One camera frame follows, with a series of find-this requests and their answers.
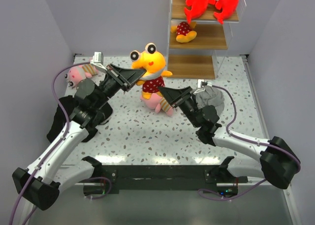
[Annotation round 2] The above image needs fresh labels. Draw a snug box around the white wire wooden shelf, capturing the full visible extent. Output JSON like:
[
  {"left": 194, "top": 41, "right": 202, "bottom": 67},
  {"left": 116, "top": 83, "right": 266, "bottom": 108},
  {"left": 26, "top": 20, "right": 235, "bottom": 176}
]
[{"left": 167, "top": 0, "right": 247, "bottom": 79}]

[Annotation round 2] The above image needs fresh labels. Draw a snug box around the red shark plush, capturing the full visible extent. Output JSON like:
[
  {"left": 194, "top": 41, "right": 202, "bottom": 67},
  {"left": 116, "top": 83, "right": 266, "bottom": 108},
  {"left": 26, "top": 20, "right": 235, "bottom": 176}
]
[
  {"left": 184, "top": 0, "right": 216, "bottom": 24},
  {"left": 214, "top": 0, "right": 239, "bottom": 25}
]

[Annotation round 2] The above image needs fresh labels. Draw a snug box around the yellow plush polka dot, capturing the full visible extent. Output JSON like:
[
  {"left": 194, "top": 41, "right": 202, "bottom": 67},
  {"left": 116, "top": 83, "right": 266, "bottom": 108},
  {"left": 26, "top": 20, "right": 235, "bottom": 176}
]
[
  {"left": 130, "top": 42, "right": 173, "bottom": 99},
  {"left": 170, "top": 21, "right": 197, "bottom": 43}
]

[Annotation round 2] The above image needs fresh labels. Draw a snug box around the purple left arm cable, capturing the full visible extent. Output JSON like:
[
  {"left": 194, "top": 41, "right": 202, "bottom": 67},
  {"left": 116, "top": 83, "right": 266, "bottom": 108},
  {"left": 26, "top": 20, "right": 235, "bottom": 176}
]
[{"left": 8, "top": 61, "right": 92, "bottom": 225}]

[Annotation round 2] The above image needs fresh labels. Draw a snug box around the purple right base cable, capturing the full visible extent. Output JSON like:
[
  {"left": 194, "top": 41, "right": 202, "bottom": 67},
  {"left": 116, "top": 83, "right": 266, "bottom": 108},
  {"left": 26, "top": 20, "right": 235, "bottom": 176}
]
[{"left": 198, "top": 178, "right": 268, "bottom": 201}]

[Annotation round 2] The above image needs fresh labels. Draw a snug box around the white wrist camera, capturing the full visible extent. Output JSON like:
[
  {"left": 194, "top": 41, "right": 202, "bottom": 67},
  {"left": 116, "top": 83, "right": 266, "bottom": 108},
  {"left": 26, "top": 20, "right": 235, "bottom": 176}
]
[
  {"left": 90, "top": 52, "right": 106, "bottom": 73},
  {"left": 192, "top": 79, "right": 207, "bottom": 95}
]

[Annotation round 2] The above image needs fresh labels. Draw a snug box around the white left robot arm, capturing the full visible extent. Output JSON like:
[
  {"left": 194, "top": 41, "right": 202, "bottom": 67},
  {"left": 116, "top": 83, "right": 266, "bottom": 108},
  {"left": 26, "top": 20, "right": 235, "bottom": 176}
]
[{"left": 12, "top": 64, "right": 146, "bottom": 211}]

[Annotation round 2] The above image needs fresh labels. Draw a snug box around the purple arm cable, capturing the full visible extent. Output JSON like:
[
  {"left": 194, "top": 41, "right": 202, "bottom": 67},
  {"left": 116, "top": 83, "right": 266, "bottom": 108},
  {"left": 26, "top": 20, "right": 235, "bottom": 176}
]
[
  {"left": 206, "top": 83, "right": 301, "bottom": 170},
  {"left": 8, "top": 61, "right": 92, "bottom": 225}
]

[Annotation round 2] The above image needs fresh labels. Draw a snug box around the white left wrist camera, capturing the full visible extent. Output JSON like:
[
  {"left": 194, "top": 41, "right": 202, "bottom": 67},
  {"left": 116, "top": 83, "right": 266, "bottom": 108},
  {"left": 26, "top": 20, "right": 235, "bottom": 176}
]
[{"left": 90, "top": 52, "right": 106, "bottom": 73}]

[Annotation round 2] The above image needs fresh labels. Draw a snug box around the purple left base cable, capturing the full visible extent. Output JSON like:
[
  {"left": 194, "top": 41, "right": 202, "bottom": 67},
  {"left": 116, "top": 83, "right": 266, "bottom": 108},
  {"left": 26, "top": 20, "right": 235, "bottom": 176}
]
[{"left": 85, "top": 177, "right": 113, "bottom": 200}]

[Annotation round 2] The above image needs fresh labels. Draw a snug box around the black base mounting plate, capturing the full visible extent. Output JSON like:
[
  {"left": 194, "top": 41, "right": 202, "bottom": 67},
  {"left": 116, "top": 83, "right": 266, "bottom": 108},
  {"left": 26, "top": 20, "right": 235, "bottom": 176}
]
[{"left": 83, "top": 164, "right": 249, "bottom": 196}]

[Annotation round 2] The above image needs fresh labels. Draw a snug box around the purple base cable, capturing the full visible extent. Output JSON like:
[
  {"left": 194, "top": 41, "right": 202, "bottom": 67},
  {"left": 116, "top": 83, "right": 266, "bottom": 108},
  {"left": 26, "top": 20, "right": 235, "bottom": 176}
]
[
  {"left": 198, "top": 178, "right": 268, "bottom": 201},
  {"left": 85, "top": 177, "right": 113, "bottom": 200}
]

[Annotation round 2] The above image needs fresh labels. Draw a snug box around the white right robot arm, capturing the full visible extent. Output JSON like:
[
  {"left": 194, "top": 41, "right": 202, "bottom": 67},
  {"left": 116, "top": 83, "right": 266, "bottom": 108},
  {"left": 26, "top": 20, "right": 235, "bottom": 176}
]
[{"left": 159, "top": 87, "right": 301, "bottom": 189}]

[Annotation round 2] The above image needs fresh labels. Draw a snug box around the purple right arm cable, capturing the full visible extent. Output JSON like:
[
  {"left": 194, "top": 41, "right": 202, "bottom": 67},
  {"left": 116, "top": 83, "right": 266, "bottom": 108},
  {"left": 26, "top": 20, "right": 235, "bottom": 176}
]
[{"left": 206, "top": 83, "right": 301, "bottom": 170}]

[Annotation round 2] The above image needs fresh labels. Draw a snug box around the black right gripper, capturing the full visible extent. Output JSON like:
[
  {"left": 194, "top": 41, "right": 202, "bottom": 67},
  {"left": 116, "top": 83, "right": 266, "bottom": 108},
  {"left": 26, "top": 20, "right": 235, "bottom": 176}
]
[{"left": 157, "top": 86, "right": 201, "bottom": 128}]

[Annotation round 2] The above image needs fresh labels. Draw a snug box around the pink plush far left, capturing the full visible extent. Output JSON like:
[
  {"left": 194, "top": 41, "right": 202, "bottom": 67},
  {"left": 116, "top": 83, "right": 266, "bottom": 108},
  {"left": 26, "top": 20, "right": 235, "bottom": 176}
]
[{"left": 64, "top": 64, "right": 98, "bottom": 87}]

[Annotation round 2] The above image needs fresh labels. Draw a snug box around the black cloth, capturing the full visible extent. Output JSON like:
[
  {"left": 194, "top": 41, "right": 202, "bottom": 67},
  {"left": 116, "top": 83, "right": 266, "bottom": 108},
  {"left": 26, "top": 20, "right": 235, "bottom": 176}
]
[{"left": 46, "top": 95, "right": 113, "bottom": 143}]

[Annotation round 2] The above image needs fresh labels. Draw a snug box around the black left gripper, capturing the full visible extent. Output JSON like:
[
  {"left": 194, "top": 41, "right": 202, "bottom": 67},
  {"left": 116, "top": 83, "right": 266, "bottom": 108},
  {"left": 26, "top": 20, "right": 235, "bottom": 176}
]
[{"left": 94, "top": 63, "right": 147, "bottom": 109}]

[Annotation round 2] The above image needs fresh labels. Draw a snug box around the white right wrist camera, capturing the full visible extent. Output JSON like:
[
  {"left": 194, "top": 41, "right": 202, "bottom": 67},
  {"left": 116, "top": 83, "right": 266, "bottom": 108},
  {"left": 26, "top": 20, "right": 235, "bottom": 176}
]
[{"left": 192, "top": 79, "right": 207, "bottom": 95}]

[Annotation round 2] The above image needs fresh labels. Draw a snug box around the pink plush striped centre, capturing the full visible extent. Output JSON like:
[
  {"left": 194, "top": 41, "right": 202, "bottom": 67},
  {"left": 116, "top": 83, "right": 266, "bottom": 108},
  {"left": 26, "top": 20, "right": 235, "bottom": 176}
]
[{"left": 140, "top": 93, "right": 173, "bottom": 117}]

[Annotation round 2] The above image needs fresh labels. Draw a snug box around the grey cloth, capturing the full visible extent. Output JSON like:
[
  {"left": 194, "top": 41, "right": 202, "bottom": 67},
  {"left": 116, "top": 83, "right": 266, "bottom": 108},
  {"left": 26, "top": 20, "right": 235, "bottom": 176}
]
[{"left": 195, "top": 86, "right": 224, "bottom": 115}]

